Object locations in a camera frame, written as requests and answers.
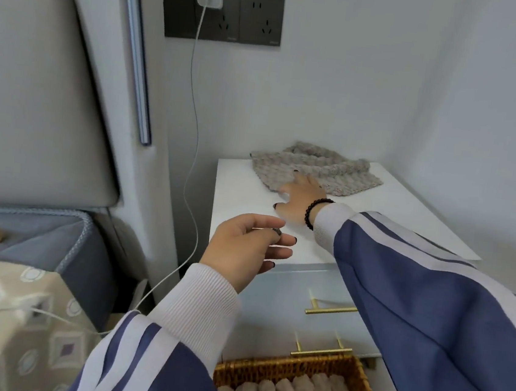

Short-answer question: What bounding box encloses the grey padded headboard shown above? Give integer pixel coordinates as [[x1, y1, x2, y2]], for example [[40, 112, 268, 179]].
[[0, 0, 141, 223]]

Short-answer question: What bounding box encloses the person's left hand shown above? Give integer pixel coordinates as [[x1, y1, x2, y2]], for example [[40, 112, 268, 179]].
[[198, 209, 300, 298]]

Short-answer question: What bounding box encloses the silver headboard trim strip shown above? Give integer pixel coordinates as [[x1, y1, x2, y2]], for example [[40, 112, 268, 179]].
[[103, 0, 167, 148]]

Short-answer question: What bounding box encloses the long gold drawer handle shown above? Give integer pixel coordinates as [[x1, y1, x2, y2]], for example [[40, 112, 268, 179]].
[[304, 290, 360, 321]]

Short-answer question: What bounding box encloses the person's left forearm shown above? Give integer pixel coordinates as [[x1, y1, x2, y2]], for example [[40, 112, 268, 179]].
[[65, 251, 247, 391]]

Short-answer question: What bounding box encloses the short gold drawer handle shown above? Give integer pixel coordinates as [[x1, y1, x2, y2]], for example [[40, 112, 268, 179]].
[[290, 330, 355, 364]]

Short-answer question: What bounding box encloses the single grey towel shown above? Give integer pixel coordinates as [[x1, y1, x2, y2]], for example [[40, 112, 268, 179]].
[[246, 136, 388, 205]]

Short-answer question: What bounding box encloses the white nightstand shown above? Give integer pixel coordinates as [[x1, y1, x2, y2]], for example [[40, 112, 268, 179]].
[[196, 145, 491, 386]]

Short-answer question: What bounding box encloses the white charging cable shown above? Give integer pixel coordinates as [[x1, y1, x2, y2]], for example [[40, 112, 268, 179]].
[[0, 0, 225, 350]]

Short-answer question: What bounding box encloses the black bead bracelet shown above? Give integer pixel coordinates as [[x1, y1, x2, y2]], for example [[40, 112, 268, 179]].
[[302, 196, 335, 233]]

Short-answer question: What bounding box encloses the person's right forearm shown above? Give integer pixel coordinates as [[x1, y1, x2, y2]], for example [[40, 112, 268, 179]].
[[296, 201, 516, 391]]

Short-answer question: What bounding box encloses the orange wicker basket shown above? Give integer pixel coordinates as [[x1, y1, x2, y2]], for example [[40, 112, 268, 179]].
[[212, 340, 396, 391]]

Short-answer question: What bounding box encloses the wide black wall socket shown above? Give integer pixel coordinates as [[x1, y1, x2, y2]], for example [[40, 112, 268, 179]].
[[156, 0, 244, 46]]

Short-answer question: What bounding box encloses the patterned beige bedspread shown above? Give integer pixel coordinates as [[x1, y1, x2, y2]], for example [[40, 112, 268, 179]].
[[0, 259, 109, 391]]

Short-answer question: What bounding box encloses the narrow black wall socket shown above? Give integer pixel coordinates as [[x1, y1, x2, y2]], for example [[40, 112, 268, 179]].
[[235, 0, 286, 48]]

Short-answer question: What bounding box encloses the person's right hand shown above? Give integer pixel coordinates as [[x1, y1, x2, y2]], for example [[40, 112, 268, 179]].
[[272, 169, 331, 228]]

